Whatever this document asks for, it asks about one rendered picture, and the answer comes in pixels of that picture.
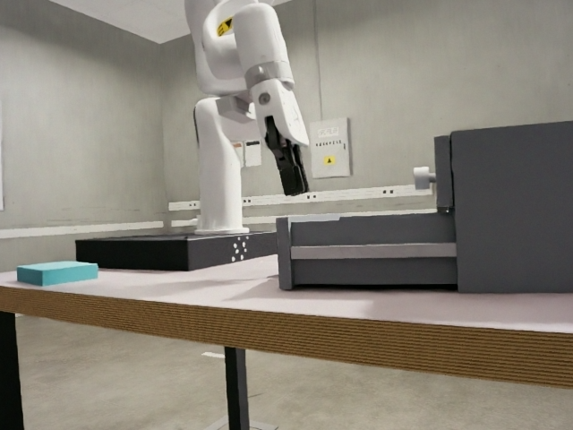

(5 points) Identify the grey cabinet with drawer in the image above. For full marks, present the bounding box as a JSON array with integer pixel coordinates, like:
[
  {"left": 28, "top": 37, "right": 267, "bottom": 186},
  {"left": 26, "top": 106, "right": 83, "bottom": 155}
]
[{"left": 276, "top": 121, "right": 573, "bottom": 293}]

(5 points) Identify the teal rectangular block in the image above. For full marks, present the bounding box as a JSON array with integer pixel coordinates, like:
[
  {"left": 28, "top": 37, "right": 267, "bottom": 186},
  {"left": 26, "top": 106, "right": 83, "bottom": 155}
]
[{"left": 17, "top": 261, "right": 98, "bottom": 287}]

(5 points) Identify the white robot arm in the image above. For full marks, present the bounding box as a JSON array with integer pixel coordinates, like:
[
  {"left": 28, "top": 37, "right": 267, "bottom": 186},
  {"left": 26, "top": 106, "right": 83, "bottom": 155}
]
[{"left": 184, "top": 0, "right": 293, "bottom": 235}]

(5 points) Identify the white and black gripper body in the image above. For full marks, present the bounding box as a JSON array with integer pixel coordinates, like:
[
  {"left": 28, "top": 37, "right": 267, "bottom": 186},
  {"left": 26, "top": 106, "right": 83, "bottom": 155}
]
[{"left": 249, "top": 78, "right": 309, "bottom": 150}]

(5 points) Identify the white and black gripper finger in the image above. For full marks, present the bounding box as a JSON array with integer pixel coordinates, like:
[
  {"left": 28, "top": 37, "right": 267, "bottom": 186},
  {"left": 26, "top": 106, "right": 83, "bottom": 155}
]
[
  {"left": 291, "top": 144, "right": 310, "bottom": 196},
  {"left": 267, "top": 116, "right": 305, "bottom": 196}
]

